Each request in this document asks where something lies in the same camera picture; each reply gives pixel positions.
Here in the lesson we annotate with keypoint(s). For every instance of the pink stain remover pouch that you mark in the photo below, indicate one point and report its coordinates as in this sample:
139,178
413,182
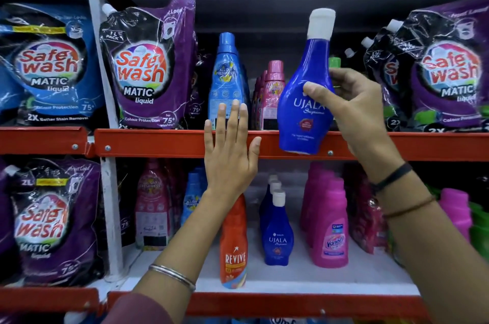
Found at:
368,220

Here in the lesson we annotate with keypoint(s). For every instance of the pink fabric conditioner pouch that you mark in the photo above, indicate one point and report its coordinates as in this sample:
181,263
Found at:
152,209

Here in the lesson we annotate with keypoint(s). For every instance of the blue detergent pouch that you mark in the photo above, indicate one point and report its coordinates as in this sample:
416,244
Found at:
49,68

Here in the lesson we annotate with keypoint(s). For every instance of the maroon sleeve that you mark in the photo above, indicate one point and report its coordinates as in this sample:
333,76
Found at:
133,310

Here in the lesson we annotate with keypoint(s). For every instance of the silver bangle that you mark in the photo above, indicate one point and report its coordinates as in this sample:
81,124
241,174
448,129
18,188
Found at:
174,276

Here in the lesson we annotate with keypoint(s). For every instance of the white shelf upright post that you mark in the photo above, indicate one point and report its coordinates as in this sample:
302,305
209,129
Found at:
109,197

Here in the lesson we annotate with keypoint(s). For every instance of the large purple detergent pouch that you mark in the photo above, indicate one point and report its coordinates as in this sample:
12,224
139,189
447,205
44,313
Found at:
5,213
53,224

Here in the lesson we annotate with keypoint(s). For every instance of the small blue conditioner bottle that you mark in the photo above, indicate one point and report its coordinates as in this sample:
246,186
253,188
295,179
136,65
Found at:
192,197

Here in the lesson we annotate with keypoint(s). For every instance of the red metal shelf beam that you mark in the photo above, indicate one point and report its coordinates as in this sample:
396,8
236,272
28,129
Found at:
160,143
46,299
286,304
42,140

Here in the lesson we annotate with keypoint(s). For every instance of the pink fabric conditioner bottle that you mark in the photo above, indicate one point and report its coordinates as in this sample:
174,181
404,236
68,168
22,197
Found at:
256,102
272,98

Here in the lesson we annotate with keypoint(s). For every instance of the small blue bottle white cap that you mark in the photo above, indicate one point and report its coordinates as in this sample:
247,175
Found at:
272,178
266,205
278,238

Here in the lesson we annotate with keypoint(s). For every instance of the large blue bottle white cap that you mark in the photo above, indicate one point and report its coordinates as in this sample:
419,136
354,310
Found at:
301,106

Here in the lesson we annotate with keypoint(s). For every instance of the person's left hand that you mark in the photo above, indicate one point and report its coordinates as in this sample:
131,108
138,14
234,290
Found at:
229,159

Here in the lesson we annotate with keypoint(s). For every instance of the person's left thumb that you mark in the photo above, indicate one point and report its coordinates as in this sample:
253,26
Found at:
255,149

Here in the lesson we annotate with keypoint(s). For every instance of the person's left little finger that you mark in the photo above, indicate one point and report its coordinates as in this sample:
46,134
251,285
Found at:
208,136

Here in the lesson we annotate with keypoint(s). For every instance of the person's left forearm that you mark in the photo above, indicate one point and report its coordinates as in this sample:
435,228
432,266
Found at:
183,255

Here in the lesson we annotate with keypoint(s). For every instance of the dark detergent pouch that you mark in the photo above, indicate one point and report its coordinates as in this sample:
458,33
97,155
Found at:
198,94

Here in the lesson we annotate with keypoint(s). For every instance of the orange starch bottle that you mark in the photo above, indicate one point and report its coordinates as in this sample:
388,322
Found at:
233,251

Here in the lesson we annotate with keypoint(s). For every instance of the pink stain remover bottle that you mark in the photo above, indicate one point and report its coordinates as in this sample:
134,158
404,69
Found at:
315,197
330,232

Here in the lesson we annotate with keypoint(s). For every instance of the white shelf board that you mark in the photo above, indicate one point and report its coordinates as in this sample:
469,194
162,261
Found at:
305,276

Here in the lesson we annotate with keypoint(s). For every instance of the plain pink bottle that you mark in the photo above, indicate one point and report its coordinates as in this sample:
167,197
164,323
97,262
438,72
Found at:
456,209

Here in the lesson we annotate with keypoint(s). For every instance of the person's right thumb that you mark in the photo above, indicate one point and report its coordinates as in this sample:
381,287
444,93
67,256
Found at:
321,95

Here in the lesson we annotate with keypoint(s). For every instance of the person's right hand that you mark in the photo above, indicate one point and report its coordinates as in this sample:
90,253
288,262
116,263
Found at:
361,113

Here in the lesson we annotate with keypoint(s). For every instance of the person's right forearm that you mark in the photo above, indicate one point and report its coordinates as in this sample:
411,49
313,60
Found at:
431,243

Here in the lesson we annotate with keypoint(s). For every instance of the black wristband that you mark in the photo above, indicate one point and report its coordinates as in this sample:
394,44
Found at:
393,176

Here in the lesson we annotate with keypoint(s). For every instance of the blue fabric conditioner bottle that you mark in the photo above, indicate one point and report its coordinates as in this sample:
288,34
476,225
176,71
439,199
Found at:
226,83

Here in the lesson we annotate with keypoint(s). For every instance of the green capped bottle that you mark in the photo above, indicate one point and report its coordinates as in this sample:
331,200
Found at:
335,62

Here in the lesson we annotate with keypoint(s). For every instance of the person's left middle finger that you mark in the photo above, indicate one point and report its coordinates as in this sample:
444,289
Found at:
233,119

